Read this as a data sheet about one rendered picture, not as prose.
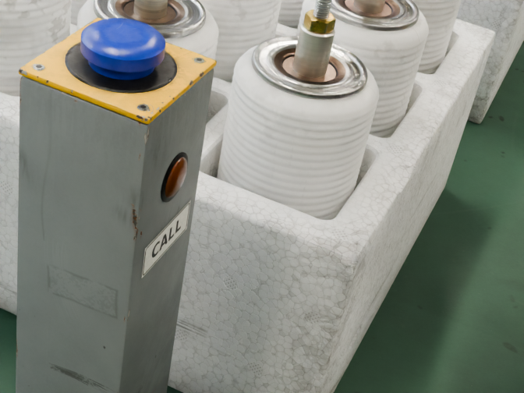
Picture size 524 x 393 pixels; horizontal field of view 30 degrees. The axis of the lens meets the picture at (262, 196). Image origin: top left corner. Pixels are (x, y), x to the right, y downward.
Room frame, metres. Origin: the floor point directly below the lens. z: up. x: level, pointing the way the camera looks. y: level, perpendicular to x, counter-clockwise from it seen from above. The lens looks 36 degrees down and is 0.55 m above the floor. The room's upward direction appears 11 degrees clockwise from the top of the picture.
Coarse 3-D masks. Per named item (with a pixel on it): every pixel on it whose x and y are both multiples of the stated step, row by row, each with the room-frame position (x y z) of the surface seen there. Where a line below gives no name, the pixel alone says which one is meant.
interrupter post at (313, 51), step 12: (300, 36) 0.56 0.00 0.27; (312, 36) 0.55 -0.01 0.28; (324, 36) 0.55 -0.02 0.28; (300, 48) 0.56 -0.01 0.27; (312, 48) 0.55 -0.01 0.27; (324, 48) 0.55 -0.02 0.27; (300, 60) 0.55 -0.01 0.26; (312, 60) 0.55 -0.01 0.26; (324, 60) 0.56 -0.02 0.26; (300, 72) 0.55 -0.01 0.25; (312, 72) 0.55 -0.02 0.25; (324, 72) 0.56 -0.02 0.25
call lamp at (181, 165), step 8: (184, 160) 0.41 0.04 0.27; (176, 168) 0.40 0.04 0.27; (184, 168) 0.40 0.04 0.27; (168, 176) 0.39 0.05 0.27; (176, 176) 0.40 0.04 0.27; (184, 176) 0.40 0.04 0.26; (168, 184) 0.39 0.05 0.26; (176, 184) 0.40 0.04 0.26; (168, 192) 0.39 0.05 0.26; (176, 192) 0.40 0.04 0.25
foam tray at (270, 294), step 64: (448, 64) 0.75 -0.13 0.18; (0, 128) 0.54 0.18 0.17; (448, 128) 0.71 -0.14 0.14; (0, 192) 0.54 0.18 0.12; (384, 192) 0.54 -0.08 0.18; (0, 256) 0.54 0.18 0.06; (192, 256) 0.50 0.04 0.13; (256, 256) 0.48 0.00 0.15; (320, 256) 0.47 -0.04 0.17; (384, 256) 0.57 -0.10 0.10; (192, 320) 0.50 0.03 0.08; (256, 320) 0.48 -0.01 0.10; (320, 320) 0.47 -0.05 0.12; (192, 384) 0.49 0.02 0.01; (256, 384) 0.48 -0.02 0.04; (320, 384) 0.47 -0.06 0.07
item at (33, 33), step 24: (0, 0) 0.59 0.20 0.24; (24, 0) 0.59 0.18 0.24; (48, 0) 0.61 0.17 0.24; (0, 24) 0.59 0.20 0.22; (24, 24) 0.59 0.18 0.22; (48, 24) 0.61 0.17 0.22; (0, 48) 0.59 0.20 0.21; (24, 48) 0.60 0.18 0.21; (48, 48) 0.61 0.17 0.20; (0, 72) 0.59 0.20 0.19
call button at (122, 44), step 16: (96, 32) 0.41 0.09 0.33; (112, 32) 0.41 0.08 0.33; (128, 32) 0.42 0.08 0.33; (144, 32) 0.42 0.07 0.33; (80, 48) 0.40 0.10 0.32; (96, 48) 0.40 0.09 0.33; (112, 48) 0.40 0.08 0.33; (128, 48) 0.40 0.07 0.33; (144, 48) 0.40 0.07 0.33; (160, 48) 0.41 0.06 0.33; (96, 64) 0.39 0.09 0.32; (112, 64) 0.39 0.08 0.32; (128, 64) 0.39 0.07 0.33; (144, 64) 0.40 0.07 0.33
